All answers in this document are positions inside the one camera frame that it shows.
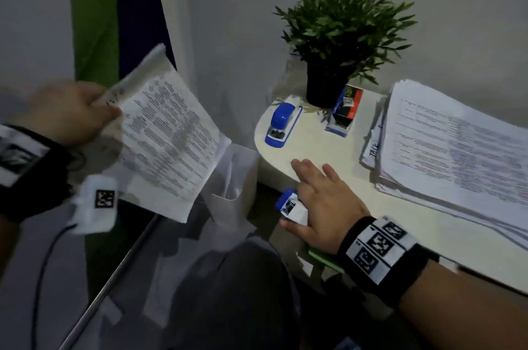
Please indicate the blue white stapler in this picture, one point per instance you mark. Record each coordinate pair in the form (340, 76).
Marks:
(291, 205)
(280, 118)

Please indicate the person's left hand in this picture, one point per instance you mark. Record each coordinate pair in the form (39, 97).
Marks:
(62, 114)

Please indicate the person's right hand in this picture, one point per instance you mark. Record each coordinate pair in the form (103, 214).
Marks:
(330, 213)

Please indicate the printed paper bundle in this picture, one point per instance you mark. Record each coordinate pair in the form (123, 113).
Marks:
(165, 139)

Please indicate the person's grey trousers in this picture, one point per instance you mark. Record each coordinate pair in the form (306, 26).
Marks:
(235, 300)

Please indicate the green potted plant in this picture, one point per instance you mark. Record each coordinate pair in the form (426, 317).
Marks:
(342, 23)

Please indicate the person's right forearm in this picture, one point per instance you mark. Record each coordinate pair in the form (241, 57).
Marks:
(462, 312)

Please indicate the blue staples box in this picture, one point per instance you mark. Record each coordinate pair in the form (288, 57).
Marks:
(344, 112)

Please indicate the green flat board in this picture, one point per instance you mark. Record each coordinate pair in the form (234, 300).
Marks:
(326, 261)

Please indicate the stack of printed papers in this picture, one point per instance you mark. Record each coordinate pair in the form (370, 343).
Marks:
(453, 155)

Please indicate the green leaf print mat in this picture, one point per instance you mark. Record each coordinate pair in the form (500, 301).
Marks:
(95, 11)

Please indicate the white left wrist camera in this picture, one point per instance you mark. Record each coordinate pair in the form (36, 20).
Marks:
(90, 217)

